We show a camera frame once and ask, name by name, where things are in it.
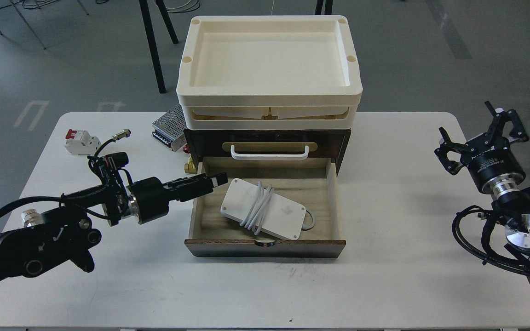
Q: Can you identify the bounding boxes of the white metal pipe valve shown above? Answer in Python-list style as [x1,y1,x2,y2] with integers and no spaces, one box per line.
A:
[21,209,43,228]

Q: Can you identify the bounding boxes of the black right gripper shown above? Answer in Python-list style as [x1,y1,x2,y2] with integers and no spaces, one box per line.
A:
[434,101,530,194]

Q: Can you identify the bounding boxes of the white charger with cable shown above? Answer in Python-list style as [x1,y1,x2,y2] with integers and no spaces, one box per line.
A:
[220,178,316,240]

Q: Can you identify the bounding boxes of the black table legs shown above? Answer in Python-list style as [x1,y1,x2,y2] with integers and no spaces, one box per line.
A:
[139,0,179,94]

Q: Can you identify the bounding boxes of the white drawer handle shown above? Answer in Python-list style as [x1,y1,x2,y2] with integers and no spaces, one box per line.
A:
[230,144,310,161]

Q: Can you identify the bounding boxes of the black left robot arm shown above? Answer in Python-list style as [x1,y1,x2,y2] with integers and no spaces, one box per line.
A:
[0,152,228,281]

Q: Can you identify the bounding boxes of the black cable metal connector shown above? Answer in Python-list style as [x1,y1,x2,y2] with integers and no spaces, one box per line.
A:
[89,129,131,159]

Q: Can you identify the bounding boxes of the open wooden drawer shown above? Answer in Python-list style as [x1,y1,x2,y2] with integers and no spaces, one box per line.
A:
[185,157,346,258]

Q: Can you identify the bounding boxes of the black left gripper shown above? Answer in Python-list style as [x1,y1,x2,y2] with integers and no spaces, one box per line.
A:
[130,172,229,224]

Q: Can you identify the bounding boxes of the metal mesh power supply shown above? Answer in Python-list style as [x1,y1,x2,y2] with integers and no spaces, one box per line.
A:
[152,103,186,152]

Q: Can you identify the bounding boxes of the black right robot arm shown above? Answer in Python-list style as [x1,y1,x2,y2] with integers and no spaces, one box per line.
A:
[435,102,530,277]

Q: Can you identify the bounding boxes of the cream plastic tray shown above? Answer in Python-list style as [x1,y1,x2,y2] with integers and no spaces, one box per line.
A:
[176,15,363,130]

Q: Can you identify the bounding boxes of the brass fitting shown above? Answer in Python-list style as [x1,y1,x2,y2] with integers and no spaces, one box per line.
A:
[184,155,197,174]

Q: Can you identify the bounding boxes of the red white circuit breaker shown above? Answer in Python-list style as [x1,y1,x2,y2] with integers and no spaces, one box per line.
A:
[64,129,101,155]

